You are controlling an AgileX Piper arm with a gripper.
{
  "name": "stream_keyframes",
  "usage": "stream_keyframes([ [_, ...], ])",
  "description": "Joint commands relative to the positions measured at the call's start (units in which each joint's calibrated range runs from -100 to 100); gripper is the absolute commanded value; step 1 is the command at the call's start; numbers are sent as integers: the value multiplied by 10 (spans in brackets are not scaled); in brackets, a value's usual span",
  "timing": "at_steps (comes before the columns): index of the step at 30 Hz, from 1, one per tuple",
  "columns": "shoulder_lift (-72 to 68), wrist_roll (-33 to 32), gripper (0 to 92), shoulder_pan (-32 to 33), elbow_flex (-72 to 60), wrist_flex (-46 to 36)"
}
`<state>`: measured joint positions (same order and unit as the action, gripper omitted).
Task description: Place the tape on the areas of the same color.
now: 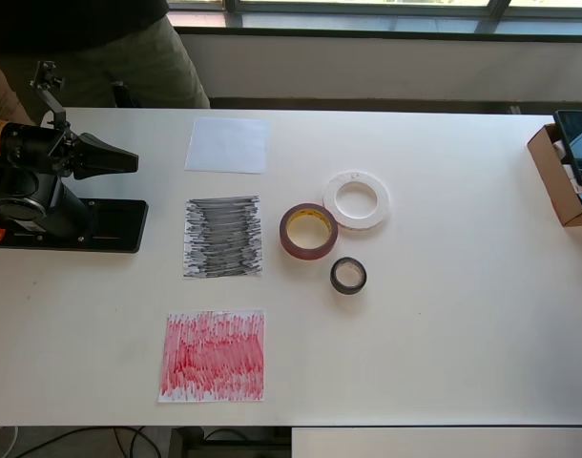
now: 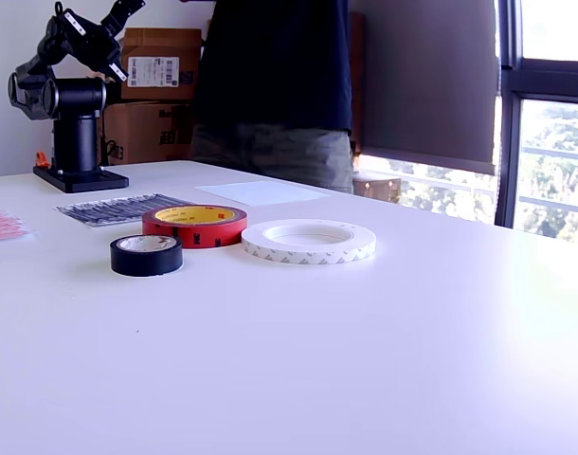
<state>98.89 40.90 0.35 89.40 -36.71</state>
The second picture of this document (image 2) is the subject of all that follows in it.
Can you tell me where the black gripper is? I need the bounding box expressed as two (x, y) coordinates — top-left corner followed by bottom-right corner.
(63, 9), (130, 83)

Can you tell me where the red double-sided tape roll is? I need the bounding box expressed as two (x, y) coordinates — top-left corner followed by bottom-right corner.
(141, 204), (249, 250)

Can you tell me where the black tape roll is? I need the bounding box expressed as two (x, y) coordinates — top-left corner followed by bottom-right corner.
(109, 234), (184, 279)

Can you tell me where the white tape roll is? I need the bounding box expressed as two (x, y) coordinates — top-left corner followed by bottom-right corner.
(241, 218), (377, 266)

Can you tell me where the small cardboard box with label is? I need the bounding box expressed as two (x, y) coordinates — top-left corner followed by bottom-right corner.
(120, 27), (203, 101)

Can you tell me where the black scribbled paper sheet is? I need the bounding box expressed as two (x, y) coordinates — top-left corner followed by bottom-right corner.
(54, 192), (198, 228)

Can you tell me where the person in dark shirt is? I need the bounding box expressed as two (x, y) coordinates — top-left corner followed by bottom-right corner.
(189, 0), (355, 195)

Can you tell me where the red scribbled paper sheet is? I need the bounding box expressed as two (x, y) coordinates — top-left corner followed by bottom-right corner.
(0, 209), (37, 244)

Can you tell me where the blank white paper sheet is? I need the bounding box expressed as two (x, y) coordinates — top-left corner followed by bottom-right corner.
(195, 179), (333, 208)

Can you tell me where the grey roller blind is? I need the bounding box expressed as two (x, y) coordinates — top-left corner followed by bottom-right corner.
(350, 0), (501, 175)

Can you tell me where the grey balcony railing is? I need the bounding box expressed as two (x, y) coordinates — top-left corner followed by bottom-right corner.
(364, 146), (578, 214)

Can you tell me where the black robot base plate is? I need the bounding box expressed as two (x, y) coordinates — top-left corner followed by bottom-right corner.
(32, 165), (130, 194)

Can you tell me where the white blind bead chain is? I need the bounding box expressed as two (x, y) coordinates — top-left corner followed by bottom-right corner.
(494, 0), (507, 217)

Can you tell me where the dark window frame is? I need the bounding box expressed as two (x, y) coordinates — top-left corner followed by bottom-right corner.
(495, 0), (578, 229)

